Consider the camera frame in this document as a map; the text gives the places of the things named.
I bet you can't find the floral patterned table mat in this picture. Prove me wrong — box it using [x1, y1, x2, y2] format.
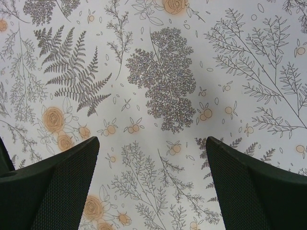
[0, 0, 307, 230]

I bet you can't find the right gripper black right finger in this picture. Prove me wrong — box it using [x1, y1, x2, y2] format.
[206, 137, 307, 230]

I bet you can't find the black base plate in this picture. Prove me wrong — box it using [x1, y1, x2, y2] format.
[0, 138, 15, 175]

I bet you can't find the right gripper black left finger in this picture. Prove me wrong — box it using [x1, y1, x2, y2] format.
[0, 137, 100, 230]

